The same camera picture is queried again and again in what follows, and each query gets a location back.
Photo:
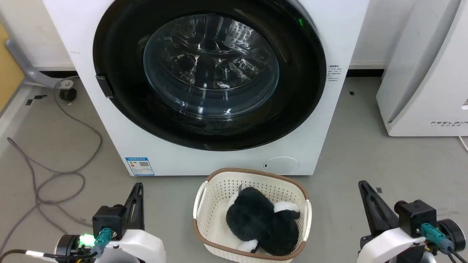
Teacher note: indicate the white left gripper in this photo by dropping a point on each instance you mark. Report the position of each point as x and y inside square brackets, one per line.
[142, 246]

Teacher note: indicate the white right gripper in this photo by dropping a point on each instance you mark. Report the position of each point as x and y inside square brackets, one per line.
[387, 244]

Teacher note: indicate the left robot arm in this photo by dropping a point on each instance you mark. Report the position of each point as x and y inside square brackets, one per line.
[67, 246]

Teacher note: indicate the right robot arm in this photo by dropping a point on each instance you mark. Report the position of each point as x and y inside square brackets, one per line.
[453, 233]

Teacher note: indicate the black round washer door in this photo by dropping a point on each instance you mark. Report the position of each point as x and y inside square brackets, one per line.
[299, 95]

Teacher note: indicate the white front-load washing machine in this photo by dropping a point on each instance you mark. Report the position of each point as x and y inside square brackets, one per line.
[340, 33]

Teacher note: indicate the blue energy label sticker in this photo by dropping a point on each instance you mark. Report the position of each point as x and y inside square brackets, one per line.
[139, 166]

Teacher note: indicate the white perforated laundry basket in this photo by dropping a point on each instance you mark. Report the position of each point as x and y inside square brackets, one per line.
[219, 190]

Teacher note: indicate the black and white plush toy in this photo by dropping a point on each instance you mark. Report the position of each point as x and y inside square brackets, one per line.
[256, 219]

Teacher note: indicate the white air purifier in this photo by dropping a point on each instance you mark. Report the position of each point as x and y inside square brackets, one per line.
[424, 84]

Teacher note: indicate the grey metal stand leg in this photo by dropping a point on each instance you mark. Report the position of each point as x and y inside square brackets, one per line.
[27, 71]

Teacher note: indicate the yellow wooden panel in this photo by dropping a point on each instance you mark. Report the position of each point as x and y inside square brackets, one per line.
[8, 69]

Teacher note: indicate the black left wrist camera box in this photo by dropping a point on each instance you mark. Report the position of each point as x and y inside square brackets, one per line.
[109, 219]

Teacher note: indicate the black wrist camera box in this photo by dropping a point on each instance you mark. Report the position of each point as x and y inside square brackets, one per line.
[415, 215]
[109, 219]

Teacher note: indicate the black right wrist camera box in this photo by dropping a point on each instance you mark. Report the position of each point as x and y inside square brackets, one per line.
[415, 215]

